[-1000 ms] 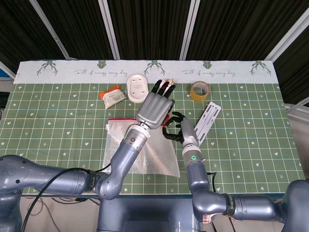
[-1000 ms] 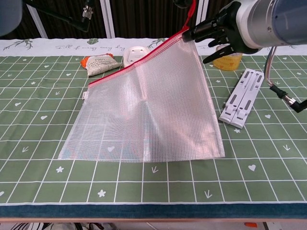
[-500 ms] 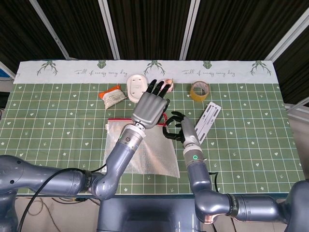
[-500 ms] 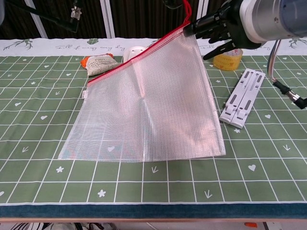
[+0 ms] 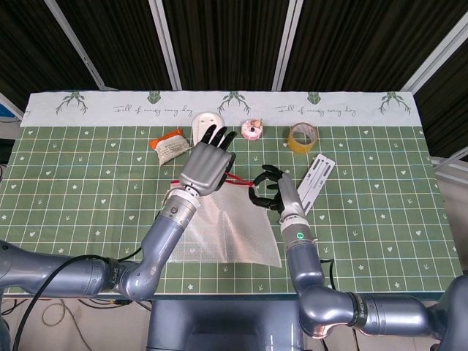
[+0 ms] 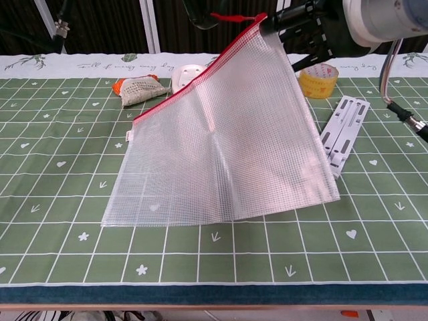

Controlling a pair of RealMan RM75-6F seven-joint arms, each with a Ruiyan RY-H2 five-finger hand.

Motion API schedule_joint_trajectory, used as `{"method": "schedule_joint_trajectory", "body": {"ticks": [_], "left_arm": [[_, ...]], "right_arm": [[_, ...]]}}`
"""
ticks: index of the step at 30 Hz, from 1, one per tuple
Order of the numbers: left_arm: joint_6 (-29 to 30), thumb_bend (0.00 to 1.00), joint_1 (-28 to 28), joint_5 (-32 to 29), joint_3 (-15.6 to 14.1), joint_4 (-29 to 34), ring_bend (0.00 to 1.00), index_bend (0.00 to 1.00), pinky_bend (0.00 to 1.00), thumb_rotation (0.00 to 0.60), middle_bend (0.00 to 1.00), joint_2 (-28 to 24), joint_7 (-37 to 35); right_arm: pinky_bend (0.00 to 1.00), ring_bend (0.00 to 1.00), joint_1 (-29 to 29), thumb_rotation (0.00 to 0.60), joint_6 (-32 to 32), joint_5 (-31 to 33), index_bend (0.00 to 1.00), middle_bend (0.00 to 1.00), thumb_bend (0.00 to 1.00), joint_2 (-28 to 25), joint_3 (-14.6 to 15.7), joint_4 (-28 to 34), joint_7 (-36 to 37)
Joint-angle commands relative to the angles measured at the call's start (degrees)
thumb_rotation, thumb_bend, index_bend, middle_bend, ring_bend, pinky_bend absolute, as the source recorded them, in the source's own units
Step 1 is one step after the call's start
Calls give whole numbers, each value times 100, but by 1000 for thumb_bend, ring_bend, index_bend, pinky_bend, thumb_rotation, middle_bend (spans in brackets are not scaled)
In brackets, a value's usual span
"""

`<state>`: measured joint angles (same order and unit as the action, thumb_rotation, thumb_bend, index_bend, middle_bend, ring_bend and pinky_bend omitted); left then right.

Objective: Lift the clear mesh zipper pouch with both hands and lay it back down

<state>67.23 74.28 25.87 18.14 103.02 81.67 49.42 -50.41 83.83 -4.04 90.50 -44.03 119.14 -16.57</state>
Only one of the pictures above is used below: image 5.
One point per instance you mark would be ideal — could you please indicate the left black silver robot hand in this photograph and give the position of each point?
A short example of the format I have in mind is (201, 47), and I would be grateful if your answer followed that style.
(206, 164)

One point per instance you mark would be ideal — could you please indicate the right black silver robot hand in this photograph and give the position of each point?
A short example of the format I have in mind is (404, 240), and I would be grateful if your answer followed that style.
(289, 197)

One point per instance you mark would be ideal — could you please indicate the clear mesh zipper pouch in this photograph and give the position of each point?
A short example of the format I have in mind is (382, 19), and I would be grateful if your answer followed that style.
(237, 234)

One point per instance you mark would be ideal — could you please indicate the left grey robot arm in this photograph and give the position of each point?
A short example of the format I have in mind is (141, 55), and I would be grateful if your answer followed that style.
(161, 237)

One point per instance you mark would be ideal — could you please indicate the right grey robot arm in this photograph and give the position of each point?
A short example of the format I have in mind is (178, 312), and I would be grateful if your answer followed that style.
(307, 263)

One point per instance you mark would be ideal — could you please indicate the green checkered tablecloth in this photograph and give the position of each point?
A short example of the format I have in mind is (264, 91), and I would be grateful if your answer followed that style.
(365, 219)

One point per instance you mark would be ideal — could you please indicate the white folding laptop stand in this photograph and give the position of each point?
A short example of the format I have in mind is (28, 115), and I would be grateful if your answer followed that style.
(316, 175)

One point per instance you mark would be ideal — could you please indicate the white oval dish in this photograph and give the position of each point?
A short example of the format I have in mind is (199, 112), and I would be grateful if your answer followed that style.
(200, 122)

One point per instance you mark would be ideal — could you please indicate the yellow tape roll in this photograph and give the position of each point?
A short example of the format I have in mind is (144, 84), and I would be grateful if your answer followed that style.
(292, 142)

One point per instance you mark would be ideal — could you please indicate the pink toy cake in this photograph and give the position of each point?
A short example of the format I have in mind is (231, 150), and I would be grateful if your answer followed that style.
(251, 129)

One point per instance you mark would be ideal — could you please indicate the grey robot torso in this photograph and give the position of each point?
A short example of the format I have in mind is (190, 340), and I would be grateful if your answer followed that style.
(219, 325)

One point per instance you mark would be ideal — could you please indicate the aluminium partition post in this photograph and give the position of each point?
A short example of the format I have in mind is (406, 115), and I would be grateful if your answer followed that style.
(287, 44)
(165, 44)
(75, 44)
(435, 55)

